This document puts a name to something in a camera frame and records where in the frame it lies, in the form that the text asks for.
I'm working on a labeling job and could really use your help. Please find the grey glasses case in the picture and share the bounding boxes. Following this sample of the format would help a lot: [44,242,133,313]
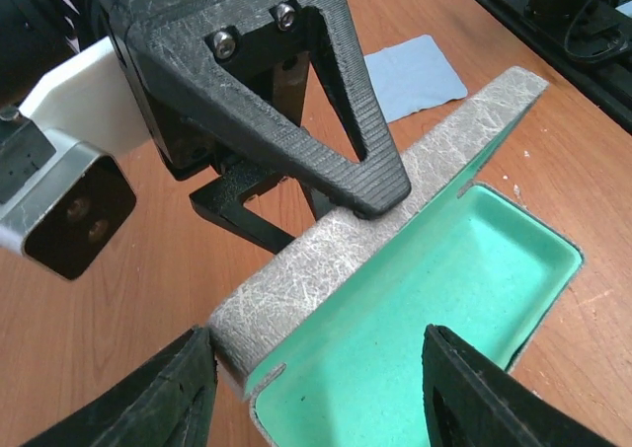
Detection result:
[208,66,583,446]

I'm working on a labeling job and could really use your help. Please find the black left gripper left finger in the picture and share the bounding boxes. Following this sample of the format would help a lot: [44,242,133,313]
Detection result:
[25,326,217,446]

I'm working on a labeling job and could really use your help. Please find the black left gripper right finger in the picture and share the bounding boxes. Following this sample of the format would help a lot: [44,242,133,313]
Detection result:
[422,325,612,446]

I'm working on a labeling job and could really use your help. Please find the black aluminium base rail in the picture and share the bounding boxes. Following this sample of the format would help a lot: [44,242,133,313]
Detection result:
[475,0,631,132]

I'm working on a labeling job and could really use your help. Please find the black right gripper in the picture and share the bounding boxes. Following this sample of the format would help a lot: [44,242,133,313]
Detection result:
[90,0,411,255]

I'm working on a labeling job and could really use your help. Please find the light blue cleaning cloth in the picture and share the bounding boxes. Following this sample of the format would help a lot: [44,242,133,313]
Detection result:
[364,35,468,123]

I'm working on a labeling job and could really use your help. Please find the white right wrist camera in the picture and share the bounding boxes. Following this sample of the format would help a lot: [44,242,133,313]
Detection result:
[1,38,150,280]

